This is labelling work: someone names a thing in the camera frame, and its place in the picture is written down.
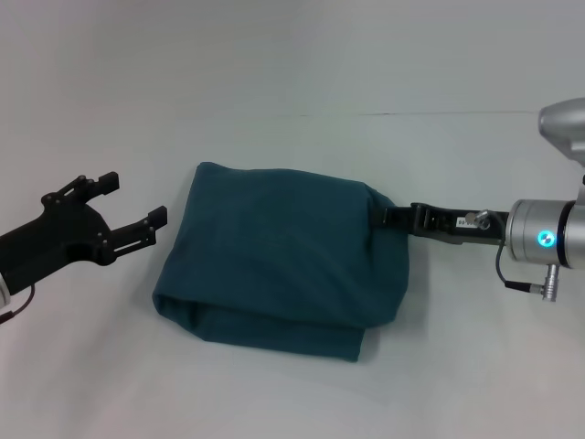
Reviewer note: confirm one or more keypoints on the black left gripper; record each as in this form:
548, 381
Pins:
50, 242

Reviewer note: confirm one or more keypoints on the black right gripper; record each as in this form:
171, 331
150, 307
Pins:
466, 224

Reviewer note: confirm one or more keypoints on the teal blue shirt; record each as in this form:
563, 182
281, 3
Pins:
283, 256

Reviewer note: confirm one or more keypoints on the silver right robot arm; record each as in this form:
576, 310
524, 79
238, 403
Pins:
546, 233

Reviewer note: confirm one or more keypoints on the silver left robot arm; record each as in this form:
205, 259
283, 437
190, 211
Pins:
3, 292

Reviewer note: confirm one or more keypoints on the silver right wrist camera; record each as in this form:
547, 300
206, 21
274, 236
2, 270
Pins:
564, 132

